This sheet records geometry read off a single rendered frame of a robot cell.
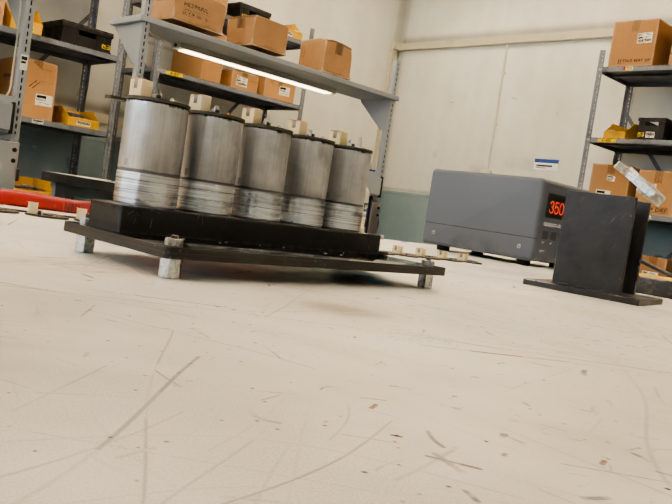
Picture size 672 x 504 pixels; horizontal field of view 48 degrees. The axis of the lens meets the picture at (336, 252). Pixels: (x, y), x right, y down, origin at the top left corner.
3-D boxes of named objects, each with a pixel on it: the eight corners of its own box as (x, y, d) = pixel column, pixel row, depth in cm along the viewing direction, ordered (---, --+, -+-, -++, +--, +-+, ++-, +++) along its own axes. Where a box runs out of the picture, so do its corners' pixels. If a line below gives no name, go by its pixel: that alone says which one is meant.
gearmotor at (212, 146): (239, 239, 32) (256, 119, 31) (192, 235, 30) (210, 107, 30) (204, 232, 33) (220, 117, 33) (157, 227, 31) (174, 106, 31)
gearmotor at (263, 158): (287, 244, 34) (304, 131, 33) (245, 240, 32) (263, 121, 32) (252, 236, 35) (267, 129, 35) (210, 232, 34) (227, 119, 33)
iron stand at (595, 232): (588, 353, 47) (707, 240, 43) (497, 257, 51) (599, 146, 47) (615, 347, 52) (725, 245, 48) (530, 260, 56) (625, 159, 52)
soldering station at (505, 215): (580, 271, 88) (593, 190, 88) (531, 267, 80) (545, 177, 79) (472, 252, 99) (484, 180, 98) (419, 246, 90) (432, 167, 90)
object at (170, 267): (336, 266, 41) (339, 245, 41) (444, 290, 36) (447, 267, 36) (58, 248, 29) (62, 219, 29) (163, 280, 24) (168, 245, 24)
